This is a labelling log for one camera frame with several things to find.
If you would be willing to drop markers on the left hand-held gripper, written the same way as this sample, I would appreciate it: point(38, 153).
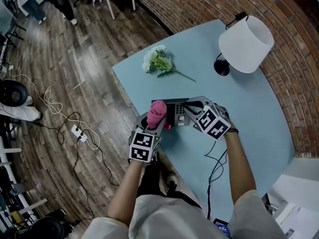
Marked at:
point(142, 146)

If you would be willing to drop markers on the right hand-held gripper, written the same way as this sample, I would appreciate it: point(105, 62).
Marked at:
point(213, 121)

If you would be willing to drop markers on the pink cloth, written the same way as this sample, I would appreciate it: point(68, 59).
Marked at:
point(155, 113)

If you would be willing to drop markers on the person's right forearm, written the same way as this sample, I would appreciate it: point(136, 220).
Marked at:
point(239, 163)

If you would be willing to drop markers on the person's left forearm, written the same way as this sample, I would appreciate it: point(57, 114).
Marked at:
point(127, 190)

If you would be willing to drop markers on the black wrist band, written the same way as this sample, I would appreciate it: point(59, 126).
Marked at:
point(233, 131)

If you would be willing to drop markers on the light blue table white legs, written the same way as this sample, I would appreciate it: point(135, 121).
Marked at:
point(249, 103)

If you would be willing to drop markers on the person's black trousers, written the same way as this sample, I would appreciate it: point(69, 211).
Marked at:
point(152, 180)

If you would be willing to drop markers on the person's white sneaker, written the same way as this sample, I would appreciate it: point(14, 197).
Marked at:
point(172, 180)

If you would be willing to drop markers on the white artificial flower bouquet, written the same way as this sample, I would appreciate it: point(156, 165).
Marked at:
point(157, 61)

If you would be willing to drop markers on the white power strip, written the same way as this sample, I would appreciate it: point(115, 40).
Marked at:
point(79, 133)

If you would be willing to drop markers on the white shade table lamp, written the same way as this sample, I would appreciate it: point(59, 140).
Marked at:
point(245, 43)

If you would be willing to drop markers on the person's beige shirt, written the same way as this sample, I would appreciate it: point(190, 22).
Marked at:
point(174, 220)

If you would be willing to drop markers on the black patterned bag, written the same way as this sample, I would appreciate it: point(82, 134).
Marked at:
point(269, 203)

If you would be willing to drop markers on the black phone blue screen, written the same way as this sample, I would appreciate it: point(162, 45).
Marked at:
point(221, 228)

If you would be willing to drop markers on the black oval backpack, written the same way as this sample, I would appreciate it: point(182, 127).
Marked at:
point(47, 229)
point(7, 91)

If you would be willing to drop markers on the white paper sheet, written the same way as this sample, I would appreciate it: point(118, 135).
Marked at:
point(299, 218)

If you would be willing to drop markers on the white frame desk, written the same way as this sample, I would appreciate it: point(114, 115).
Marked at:
point(10, 150)

